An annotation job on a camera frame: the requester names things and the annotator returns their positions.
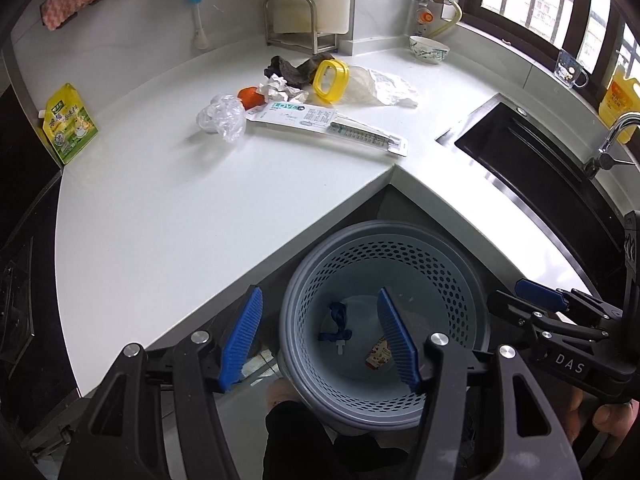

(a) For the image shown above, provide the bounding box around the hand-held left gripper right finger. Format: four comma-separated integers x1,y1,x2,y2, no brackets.
376,287,583,480

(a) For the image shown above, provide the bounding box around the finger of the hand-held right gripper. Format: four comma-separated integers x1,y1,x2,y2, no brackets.
515,278,626,328
486,290,602,347

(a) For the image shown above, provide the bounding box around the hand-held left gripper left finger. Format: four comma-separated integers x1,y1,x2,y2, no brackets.
57,285,264,480

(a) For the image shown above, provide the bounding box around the grey perforated waste basket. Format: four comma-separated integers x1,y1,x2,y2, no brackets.
277,220,491,433

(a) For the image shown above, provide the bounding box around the clear plastic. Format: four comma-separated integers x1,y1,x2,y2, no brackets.
196,94,247,143

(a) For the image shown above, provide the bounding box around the long white packaging card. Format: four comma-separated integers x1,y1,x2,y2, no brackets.
245,100,409,159

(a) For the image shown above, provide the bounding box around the small orange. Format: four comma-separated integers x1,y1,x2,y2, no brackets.
237,87,265,110

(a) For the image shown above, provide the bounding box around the clear plastic bag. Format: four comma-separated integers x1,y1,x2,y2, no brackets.
340,65,420,109

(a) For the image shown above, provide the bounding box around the white tissue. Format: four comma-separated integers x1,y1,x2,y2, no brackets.
257,74,310,106

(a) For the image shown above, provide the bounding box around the person's right hand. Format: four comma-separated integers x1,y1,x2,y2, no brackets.
567,387,640,448

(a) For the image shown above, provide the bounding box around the small printed wrapper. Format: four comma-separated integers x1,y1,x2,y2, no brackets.
365,335,396,371

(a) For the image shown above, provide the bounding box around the blue ribbon scrap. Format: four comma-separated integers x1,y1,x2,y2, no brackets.
318,301,353,343

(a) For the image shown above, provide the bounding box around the black kitchen sink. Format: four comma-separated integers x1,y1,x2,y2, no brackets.
435,92,626,281

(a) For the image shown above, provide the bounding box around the chrome faucet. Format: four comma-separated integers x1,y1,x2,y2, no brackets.
584,112,640,181

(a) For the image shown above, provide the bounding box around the yellow oil bottle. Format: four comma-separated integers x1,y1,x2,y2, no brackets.
597,64,640,131

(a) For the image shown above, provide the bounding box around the printed glass mug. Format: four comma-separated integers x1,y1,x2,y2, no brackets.
554,49,591,91

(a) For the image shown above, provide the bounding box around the white patterned bowl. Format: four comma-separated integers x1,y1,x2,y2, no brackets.
409,35,451,65

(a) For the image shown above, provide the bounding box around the yellow rimmed clear lid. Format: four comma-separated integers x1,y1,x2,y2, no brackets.
312,59,348,106

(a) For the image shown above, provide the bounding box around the black gas stove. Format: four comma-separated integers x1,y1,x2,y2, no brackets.
0,85,66,411

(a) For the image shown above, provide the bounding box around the dark crumpled cloth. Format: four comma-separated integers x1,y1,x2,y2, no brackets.
264,52,336,88

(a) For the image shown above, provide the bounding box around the green yellow refill pouch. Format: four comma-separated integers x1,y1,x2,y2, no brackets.
37,83,99,166

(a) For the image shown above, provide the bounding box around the dark framed window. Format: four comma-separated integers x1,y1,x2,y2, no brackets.
457,0,640,106

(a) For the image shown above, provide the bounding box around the metal board rack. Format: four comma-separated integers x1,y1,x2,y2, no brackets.
263,0,337,56

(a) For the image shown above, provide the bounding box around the white bottle brush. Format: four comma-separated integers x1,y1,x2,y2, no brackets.
185,0,211,51

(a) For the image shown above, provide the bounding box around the yellow gas hose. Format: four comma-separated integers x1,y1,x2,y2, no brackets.
430,0,463,38

